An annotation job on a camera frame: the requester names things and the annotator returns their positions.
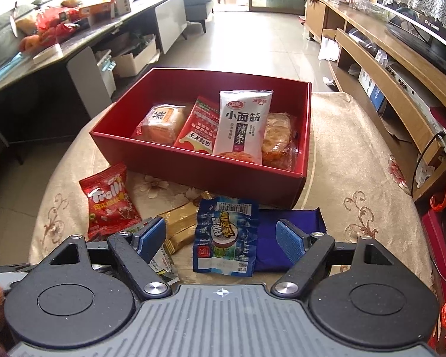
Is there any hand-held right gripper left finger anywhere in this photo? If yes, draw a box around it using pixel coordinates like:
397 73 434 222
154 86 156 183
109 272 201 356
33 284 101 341
28 216 172 298

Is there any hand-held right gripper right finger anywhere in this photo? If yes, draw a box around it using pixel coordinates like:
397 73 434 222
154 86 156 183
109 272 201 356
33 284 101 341
271 219 407 298

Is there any purple snack packet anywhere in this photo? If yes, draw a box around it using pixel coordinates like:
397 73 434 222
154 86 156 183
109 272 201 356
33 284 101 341
253 208 320 272

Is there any gold snack packet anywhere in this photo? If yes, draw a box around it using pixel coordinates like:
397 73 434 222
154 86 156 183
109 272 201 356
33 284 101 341
158 201 201 255

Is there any white green snack packet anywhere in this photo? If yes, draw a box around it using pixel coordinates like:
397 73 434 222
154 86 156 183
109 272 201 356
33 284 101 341
128 217 179 284

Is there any red gummy candy packet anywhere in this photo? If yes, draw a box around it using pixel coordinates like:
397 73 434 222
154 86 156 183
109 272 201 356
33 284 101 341
79 162 142 242

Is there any blue snack packet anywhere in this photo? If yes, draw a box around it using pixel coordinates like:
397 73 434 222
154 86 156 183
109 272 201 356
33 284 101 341
192 197 260 277

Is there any red cardboard box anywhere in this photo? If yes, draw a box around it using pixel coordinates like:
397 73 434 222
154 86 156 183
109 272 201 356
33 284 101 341
89 68 313 209

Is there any clear yellow cake packet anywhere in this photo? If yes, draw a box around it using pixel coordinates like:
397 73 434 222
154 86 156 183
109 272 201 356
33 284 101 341
262 112 298 172

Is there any clear steamed bread packet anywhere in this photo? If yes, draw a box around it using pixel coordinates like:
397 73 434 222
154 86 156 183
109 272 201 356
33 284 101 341
131 103 192 146

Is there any red green snack packet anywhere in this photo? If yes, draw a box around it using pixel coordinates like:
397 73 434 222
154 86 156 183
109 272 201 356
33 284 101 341
173 96 221 154

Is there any white spicy strip packet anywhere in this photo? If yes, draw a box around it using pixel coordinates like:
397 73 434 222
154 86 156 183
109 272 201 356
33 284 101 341
213 90 274 165

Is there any blue white box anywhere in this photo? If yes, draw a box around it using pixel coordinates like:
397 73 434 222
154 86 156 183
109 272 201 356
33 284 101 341
358 68 386 114

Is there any white storage box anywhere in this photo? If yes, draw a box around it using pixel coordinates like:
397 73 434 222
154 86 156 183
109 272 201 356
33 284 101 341
111 35 158 79

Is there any dark coffee table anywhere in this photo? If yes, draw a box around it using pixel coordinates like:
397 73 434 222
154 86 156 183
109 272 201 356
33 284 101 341
0 0 188 164

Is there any silver set-top box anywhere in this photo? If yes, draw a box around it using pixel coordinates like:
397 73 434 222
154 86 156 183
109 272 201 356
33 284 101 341
384 61 446 153

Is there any white plastic bag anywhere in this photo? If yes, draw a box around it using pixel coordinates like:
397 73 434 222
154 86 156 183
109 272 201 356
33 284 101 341
317 37 340 62

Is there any wooden television cabinet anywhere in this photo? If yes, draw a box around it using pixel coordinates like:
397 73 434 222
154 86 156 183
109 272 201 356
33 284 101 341
305 0 446 205

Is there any white plastic container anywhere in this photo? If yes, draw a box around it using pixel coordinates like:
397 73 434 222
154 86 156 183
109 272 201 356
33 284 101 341
33 43 64 64

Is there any orange fruit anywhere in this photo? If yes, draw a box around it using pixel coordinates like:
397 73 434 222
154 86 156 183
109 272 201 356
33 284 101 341
18 34 41 53

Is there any red plastic bag of fruit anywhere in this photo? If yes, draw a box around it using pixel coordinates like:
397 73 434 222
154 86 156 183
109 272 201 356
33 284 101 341
35 7 80 41

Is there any orange cardboard box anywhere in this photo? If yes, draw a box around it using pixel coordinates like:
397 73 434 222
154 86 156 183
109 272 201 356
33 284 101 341
78 0 116 19

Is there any grey green sofa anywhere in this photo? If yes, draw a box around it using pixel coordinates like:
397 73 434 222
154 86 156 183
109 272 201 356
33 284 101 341
0 4 38 75

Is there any black curved television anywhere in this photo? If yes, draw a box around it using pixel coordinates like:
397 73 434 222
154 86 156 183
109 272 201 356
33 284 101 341
377 0 446 75

